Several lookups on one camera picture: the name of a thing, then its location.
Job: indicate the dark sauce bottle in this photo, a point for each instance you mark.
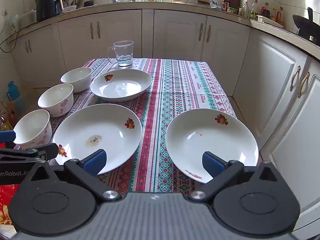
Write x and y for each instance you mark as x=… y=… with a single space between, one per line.
x=225 y=3

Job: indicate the red green patterned tablecloth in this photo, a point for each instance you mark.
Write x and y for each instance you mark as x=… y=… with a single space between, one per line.
x=175 y=92

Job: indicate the clear glass bottle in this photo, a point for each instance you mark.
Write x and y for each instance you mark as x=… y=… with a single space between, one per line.
x=246 y=10
x=253 y=11

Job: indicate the green tin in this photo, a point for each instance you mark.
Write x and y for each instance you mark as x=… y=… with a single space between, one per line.
x=232 y=10

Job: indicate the blue thermos flask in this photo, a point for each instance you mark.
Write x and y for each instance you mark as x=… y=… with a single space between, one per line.
x=12 y=87

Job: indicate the white plate fruit print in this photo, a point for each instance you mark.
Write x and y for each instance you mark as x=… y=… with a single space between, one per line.
x=125 y=90
x=100 y=130
x=212 y=140

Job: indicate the dish rack with utensils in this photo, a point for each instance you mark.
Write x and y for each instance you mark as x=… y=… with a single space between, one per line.
x=70 y=8

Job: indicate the red plastic bag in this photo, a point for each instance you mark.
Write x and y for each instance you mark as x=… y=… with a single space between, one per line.
x=7 y=195

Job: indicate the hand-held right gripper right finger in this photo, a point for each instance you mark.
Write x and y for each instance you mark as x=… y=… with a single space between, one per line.
x=213 y=165

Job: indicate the black air fryer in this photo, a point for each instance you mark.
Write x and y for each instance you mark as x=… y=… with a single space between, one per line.
x=47 y=5

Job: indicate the white bowl pink floral print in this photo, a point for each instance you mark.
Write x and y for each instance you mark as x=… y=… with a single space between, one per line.
x=57 y=105
x=77 y=82
x=37 y=132

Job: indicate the black wok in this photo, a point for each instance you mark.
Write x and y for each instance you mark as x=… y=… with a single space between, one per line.
x=306 y=27

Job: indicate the clear glass mug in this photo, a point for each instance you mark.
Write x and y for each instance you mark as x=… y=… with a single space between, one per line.
x=123 y=55

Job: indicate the red label bottle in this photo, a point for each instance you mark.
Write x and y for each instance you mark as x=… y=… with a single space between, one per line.
x=281 y=16
x=265 y=11

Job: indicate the white plastic container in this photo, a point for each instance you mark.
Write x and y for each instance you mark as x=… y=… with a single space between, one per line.
x=15 y=22

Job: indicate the white plastic tray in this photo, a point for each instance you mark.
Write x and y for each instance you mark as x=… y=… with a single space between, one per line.
x=270 y=22

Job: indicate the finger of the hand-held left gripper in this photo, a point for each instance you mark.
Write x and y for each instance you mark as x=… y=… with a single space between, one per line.
x=7 y=136
x=51 y=150

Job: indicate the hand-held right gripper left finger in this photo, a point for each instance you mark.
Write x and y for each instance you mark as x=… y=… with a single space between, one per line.
x=96 y=162

